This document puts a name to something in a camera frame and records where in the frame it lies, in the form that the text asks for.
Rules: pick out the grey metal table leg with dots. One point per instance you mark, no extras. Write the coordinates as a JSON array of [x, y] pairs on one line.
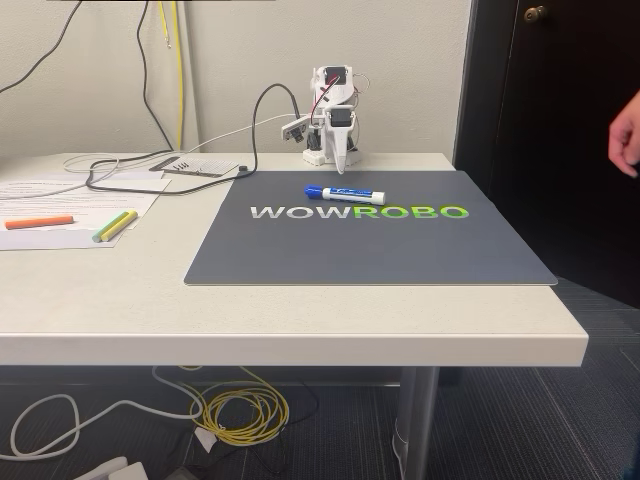
[[417, 425]]

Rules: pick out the yellow marker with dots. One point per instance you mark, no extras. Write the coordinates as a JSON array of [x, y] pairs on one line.
[[121, 227]]

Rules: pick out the dark WOWROBO mat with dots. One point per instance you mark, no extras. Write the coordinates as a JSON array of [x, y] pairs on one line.
[[350, 250]]

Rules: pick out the blue dry erase marker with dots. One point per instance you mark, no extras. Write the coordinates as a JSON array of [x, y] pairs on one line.
[[350, 193]]

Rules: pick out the white power strip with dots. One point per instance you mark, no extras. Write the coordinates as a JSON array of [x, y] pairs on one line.
[[120, 472]]

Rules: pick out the dark door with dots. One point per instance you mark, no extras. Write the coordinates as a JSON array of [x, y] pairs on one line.
[[550, 150]]

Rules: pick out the printed paper sheet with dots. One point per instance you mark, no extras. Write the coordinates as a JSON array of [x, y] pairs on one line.
[[45, 202]]

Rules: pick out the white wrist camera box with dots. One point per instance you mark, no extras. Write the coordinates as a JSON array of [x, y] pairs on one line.
[[294, 129]]

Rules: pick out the plain white paper sheet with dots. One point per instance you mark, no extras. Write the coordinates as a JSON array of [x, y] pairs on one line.
[[50, 240], [145, 184]]

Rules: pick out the person's hand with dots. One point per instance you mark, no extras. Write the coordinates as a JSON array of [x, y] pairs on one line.
[[625, 140]]

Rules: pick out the green marker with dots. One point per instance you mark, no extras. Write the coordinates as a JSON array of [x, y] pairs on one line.
[[110, 226]]

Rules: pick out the grey perforated plate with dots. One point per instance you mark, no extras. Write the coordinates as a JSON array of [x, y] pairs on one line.
[[210, 167]]

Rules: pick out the brass door knob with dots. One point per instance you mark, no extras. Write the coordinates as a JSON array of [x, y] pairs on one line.
[[536, 13]]

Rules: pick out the orange marker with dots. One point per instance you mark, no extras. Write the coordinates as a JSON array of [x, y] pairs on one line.
[[40, 222]]

